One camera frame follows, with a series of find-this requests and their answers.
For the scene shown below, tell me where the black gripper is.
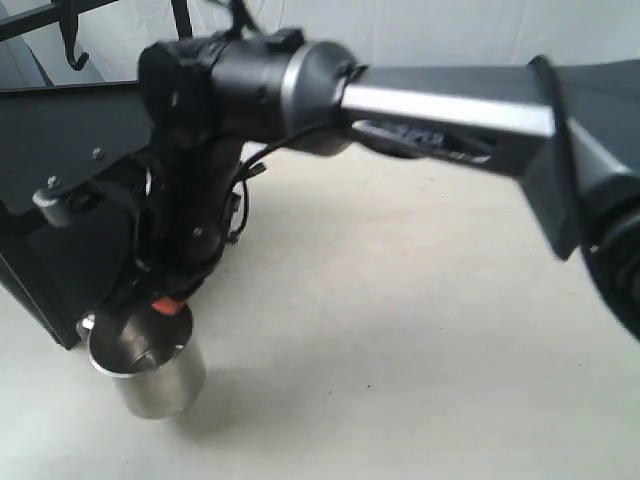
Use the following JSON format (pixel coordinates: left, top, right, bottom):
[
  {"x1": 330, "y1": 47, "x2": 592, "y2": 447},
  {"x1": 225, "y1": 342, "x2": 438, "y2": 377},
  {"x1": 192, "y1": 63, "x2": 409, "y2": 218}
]
[{"x1": 102, "y1": 144, "x2": 246, "y2": 321}]

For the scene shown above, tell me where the stainless steel mug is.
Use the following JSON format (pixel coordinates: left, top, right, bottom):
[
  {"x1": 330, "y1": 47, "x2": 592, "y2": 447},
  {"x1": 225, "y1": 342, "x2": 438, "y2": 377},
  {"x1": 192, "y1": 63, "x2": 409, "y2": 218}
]
[{"x1": 78, "y1": 306, "x2": 206, "y2": 420}]

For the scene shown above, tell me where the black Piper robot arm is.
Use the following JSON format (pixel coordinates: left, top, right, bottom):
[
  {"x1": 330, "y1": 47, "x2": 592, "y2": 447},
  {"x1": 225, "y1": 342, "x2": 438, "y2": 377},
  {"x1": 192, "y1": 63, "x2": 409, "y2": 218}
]
[{"x1": 137, "y1": 30, "x2": 639, "y2": 336}]

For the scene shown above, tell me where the black metal shelf rack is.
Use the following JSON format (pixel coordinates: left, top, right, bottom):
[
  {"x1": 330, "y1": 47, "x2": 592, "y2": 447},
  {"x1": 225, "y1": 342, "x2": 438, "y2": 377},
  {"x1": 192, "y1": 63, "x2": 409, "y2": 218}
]
[{"x1": 0, "y1": 0, "x2": 196, "y2": 351}]

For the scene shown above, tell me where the black metal hook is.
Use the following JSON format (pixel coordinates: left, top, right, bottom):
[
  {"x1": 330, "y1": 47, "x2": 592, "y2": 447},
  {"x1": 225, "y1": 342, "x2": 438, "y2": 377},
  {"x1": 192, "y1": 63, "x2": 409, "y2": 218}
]
[{"x1": 59, "y1": 4, "x2": 89, "y2": 71}]

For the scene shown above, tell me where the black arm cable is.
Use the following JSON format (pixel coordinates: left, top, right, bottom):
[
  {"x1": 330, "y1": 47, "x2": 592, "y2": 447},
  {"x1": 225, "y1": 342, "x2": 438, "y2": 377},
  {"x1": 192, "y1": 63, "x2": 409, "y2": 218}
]
[{"x1": 219, "y1": 119, "x2": 351, "y2": 251}]

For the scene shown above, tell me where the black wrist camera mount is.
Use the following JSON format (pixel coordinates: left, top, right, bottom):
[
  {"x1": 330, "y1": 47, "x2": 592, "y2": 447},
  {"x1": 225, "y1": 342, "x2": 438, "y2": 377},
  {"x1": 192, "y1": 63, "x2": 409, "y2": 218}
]
[{"x1": 1, "y1": 82, "x2": 153, "y2": 232}]

